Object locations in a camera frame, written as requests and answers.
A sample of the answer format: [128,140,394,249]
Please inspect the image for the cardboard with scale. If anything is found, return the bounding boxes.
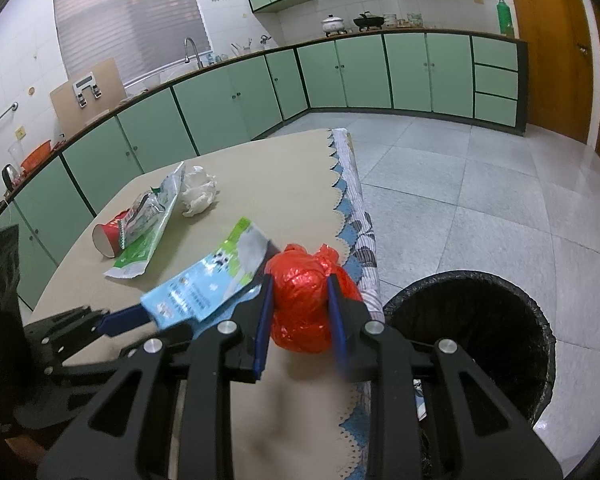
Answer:
[50,57,126,133]

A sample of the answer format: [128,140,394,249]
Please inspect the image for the green lower kitchen cabinets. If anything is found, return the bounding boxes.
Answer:
[0,27,528,311]

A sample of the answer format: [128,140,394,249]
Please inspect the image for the window blind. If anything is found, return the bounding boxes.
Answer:
[53,0,213,92]

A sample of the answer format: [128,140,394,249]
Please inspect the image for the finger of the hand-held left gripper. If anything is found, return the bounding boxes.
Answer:
[24,304,159,362]

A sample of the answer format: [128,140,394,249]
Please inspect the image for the orange basin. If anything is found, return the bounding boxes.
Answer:
[20,141,52,170]

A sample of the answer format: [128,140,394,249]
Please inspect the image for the light blue snack packet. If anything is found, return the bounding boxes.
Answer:
[141,217,281,331]

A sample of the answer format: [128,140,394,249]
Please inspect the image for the clear plastic wrapper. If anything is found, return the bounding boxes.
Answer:
[121,191,168,250]

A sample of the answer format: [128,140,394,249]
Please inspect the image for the kitchen faucet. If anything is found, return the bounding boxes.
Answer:
[184,37,203,70]

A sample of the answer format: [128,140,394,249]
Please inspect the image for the green cabinet drawer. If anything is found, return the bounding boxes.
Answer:
[474,92,519,126]
[474,64,519,99]
[472,35,519,71]

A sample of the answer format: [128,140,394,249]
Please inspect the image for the white crumpled tissue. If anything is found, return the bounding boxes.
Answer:
[180,166,220,218]

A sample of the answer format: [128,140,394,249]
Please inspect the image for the black wok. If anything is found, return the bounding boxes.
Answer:
[353,11,385,31]

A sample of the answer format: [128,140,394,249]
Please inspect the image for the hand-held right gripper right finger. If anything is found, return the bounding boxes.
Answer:
[326,274,563,480]

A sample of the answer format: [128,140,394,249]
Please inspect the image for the green bottle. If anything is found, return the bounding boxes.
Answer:
[496,0,515,37]

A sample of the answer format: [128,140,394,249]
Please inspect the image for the metal towel bar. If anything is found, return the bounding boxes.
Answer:
[0,102,19,136]

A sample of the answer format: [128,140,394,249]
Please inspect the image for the red plastic bag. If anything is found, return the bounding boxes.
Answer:
[269,243,366,356]

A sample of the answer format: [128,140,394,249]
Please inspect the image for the green white snack packet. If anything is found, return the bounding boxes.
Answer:
[104,161,187,279]

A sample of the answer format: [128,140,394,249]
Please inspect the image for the blue patterned table cloth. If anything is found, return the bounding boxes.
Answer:
[327,128,386,480]

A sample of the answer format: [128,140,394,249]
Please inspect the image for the black lined trash bin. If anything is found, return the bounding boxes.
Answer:
[381,270,556,480]

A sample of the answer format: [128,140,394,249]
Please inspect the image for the red paper cup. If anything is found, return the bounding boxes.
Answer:
[91,210,133,258]

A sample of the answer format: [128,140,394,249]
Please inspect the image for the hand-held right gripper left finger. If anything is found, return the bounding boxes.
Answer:
[36,274,276,480]

